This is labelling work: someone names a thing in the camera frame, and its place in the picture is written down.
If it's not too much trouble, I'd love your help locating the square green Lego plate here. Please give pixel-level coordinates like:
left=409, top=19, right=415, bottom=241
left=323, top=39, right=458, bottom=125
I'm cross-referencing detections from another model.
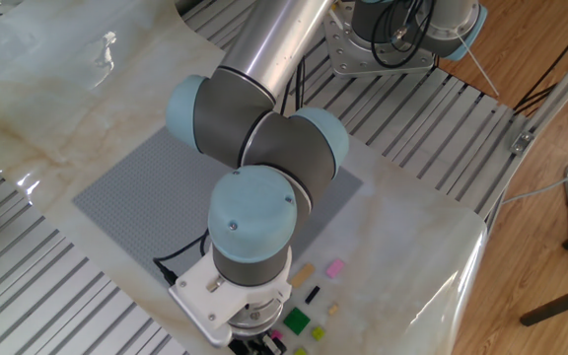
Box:
left=282, top=306, right=312, bottom=336

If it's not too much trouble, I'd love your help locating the grey cable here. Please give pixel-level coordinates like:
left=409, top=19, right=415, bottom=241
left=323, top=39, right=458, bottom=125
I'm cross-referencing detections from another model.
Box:
left=500, top=170, right=568, bottom=206

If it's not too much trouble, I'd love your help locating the large grey Lego baseplate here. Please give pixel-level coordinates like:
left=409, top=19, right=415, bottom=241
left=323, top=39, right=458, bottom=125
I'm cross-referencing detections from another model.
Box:
left=72, top=125, right=364, bottom=297

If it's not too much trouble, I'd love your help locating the long tan Lego plate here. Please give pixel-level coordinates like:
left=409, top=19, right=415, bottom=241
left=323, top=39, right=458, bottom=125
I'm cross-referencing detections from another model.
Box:
left=291, top=262, right=317, bottom=290

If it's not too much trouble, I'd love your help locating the white zip tie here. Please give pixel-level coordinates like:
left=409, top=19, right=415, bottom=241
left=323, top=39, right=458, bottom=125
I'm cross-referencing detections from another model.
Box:
left=454, top=27, right=501, bottom=98

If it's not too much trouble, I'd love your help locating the black looped base cable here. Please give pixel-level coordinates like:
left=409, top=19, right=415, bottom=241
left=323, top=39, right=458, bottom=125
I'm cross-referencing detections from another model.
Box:
left=370, top=0, right=436, bottom=69

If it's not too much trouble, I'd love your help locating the black floor cable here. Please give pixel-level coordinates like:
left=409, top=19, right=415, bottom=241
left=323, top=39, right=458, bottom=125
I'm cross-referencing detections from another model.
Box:
left=513, top=9, right=568, bottom=117

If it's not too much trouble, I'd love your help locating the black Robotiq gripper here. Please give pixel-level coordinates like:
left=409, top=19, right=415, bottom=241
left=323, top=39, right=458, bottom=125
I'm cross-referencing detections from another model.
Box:
left=228, top=329, right=289, bottom=355

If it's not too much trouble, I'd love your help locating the pink Lego brick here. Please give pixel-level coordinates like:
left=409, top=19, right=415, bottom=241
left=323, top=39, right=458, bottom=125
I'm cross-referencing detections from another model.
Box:
left=324, top=258, right=346, bottom=280

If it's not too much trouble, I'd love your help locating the marble pattern table mat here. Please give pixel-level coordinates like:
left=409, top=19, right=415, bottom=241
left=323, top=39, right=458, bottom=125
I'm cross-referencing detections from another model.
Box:
left=0, top=0, right=488, bottom=355

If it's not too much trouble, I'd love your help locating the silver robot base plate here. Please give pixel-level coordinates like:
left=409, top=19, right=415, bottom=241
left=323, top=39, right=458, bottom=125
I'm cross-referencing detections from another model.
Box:
left=322, top=2, right=437, bottom=79

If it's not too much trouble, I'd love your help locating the aluminium frame post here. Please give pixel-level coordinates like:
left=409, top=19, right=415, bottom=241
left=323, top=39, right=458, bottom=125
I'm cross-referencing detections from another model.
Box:
left=510, top=32, right=568, bottom=155

